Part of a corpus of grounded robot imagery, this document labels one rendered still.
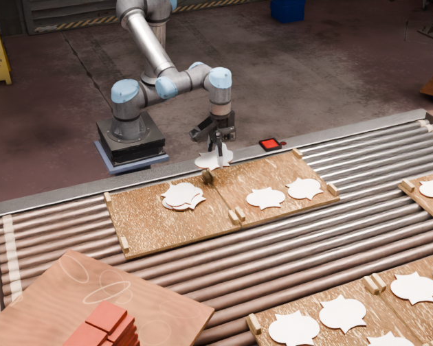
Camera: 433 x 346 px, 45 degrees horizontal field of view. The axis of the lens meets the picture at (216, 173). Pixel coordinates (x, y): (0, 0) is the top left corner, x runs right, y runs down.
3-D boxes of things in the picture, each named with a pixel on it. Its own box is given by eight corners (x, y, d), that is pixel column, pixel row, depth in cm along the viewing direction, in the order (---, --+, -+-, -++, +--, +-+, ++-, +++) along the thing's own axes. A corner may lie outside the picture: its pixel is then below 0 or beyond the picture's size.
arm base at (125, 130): (108, 123, 237) (106, 104, 231) (142, 119, 241) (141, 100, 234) (113, 143, 226) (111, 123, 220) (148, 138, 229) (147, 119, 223)
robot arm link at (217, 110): (214, 106, 180) (205, 97, 186) (214, 119, 183) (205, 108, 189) (234, 103, 183) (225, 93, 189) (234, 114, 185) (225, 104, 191)
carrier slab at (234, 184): (205, 176, 213) (205, 172, 212) (293, 154, 226) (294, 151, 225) (242, 228, 186) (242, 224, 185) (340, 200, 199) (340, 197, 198)
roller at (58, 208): (-2, 225, 194) (-6, 215, 192) (422, 125, 255) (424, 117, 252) (-2, 233, 191) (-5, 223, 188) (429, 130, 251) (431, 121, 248)
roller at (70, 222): (-1, 242, 187) (-4, 232, 184) (436, 135, 247) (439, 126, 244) (1, 251, 183) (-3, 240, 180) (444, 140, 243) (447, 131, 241)
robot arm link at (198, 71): (178, 65, 186) (194, 76, 179) (204, 58, 191) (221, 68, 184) (179, 85, 191) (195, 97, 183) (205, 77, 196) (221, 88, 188)
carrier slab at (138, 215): (104, 199, 200) (103, 196, 199) (205, 176, 212) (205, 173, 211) (126, 260, 173) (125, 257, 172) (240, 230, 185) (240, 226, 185)
